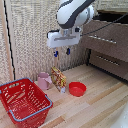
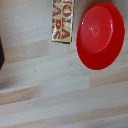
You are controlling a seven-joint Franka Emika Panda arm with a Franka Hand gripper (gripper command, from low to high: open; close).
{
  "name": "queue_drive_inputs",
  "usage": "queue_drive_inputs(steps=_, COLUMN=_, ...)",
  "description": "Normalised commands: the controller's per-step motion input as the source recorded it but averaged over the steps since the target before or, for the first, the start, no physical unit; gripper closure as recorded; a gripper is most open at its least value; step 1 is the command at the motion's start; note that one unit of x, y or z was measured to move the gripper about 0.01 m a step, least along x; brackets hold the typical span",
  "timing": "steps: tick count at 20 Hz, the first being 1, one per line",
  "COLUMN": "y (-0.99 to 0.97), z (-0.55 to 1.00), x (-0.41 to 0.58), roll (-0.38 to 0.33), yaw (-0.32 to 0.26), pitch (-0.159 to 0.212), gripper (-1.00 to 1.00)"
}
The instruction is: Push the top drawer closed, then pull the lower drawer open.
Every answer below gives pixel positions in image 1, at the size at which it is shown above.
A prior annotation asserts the beige woven folding screen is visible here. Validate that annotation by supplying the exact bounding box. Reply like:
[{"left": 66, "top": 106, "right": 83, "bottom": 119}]
[{"left": 0, "top": 0, "right": 101, "bottom": 84}]

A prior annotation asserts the red bowl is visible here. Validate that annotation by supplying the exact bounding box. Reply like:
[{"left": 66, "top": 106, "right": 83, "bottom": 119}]
[{"left": 68, "top": 81, "right": 88, "bottom": 98}]

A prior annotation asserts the white blurry rounded object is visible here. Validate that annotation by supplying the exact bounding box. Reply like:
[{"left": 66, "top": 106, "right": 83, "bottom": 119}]
[{"left": 111, "top": 108, "right": 128, "bottom": 128}]

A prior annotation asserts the black cable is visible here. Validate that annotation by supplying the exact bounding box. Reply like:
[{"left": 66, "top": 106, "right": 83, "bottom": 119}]
[{"left": 81, "top": 13, "right": 128, "bottom": 37}]

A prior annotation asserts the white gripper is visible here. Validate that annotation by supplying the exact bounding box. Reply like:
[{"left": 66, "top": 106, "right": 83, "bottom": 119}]
[{"left": 46, "top": 26, "right": 84, "bottom": 59}]

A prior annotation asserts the brown drawer cabinet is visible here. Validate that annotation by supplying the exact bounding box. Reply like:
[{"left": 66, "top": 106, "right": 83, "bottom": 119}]
[{"left": 82, "top": 8, "right": 128, "bottom": 83}]

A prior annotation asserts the silver drawer handle bar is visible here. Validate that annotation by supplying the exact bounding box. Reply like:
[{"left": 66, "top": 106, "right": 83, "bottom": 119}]
[
  {"left": 95, "top": 54, "right": 121, "bottom": 67},
  {"left": 87, "top": 33, "right": 118, "bottom": 45}
]

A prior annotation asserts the yellow red snack box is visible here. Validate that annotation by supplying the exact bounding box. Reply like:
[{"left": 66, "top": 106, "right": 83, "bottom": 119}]
[{"left": 50, "top": 65, "right": 68, "bottom": 94}]

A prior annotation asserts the pink mug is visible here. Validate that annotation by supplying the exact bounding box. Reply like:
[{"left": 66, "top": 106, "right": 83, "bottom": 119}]
[{"left": 36, "top": 71, "right": 54, "bottom": 91}]

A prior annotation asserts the red plastic shopping basket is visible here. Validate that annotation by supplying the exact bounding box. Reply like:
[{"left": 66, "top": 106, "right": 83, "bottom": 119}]
[{"left": 0, "top": 77, "right": 54, "bottom": 128}]

